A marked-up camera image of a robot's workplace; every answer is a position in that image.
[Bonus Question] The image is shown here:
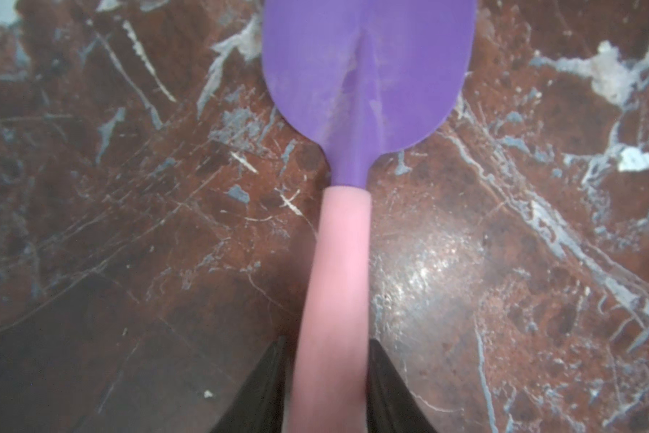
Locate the purple trowel pink handle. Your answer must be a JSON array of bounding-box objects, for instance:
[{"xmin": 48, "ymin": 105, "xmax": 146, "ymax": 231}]
[{"xmin": 262, "ymin": 1, "xmax": 477, "ymax": 432}]

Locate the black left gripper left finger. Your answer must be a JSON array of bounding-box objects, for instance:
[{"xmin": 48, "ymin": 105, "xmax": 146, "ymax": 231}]
[{"xmin": 211, "ymin": 337, "xmax": 288, "ymax": 433}]

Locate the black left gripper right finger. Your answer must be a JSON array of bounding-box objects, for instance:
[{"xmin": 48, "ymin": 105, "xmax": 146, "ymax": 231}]
[{"xmin": 366, "ymin": 339, "xmax": 437, "ymax": 433}]

